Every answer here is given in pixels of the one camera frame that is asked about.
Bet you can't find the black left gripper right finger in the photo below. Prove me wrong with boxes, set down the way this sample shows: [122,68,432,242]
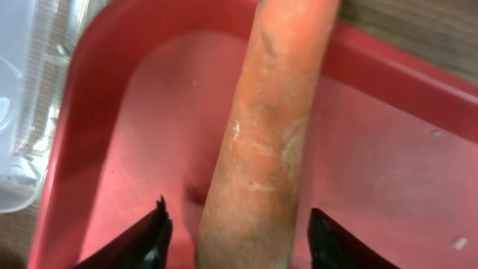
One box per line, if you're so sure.
[308,208,398,269]

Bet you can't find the red plastic tray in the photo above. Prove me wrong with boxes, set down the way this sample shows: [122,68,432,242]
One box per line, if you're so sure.
[28,0,477,268]

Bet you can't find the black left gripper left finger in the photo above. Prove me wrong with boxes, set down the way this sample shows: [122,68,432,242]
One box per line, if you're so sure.
[75,198,173,269]

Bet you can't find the clear plastic bin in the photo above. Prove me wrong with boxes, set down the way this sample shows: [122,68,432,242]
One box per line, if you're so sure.
[1,0,109,213]

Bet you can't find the orange carrot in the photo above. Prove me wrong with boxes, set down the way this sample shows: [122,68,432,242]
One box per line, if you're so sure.
[195,0,341,268]

